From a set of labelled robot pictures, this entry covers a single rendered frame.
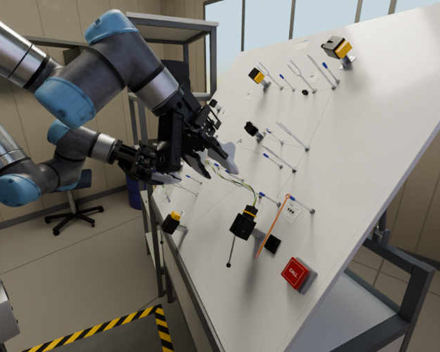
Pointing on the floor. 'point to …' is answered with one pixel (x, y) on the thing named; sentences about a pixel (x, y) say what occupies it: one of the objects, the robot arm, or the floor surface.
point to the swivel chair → (75, 204)
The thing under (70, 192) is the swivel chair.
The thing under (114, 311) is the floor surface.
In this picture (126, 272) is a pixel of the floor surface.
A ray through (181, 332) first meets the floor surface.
